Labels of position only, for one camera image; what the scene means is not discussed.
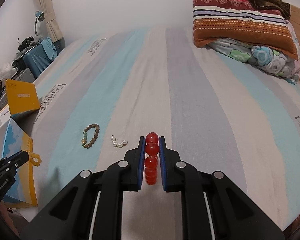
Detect red bead bracelet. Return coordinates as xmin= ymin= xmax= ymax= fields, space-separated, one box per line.
xmin=143 ymin=132 xmax=159 ymax=186

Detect white pearl earrings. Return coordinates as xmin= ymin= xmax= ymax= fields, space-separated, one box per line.
xmin=110 ymin=135 xmax=128 ymax=148

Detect yellow bead bracelet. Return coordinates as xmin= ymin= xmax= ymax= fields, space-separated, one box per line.
xmin=27 ymin=151 xmax=42 ymax=167

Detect brown green bead bracelet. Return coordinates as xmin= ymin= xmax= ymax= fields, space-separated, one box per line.
xmin=81 ymin=122 xmax=101 ymax=149

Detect blue yellow cardboard box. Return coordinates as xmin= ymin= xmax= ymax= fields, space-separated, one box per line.
xmin=0 ymin=78 xmax=42 ymax=209

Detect striped bed sheet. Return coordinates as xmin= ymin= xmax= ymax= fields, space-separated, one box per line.
xmin=31 ymin=28 xmax=300 ymax=229

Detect grey suitcase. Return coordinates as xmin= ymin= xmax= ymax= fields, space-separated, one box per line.
xmin=0 ymin=68 xmax=37 ymax=114

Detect white plastic bag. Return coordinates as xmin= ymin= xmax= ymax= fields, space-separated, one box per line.
xmin=0 ymin=62 xmax=17 ymax=81

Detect teal suitcase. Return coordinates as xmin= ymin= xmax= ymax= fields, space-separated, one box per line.
xmin=22 ymin=44 xmax=53 ymax=79

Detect dark clothes pile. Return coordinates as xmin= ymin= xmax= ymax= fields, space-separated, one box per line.
xmin=18 ymin=36 xmax=44 ymax=53

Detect light blue cloth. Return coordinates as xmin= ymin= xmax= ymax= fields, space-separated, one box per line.
xmin=40 ymin=37 xmax=57 ymax=61

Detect striped red orange pillow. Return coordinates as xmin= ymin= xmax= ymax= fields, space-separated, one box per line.
xmin=193 ymin=0 xmax=298 ymax=60

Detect floral quilt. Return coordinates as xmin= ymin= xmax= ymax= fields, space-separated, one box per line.
xmin=208 ymin=21 xmax=300 ymax=84

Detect blue desk lamp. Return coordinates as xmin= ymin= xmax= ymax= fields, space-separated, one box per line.
xmin=34 ymin=11 xmax=45 ymax=36

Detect beige curtain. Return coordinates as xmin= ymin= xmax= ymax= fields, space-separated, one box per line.
xmin=37 ymin=0 xmax=63 ymax=42

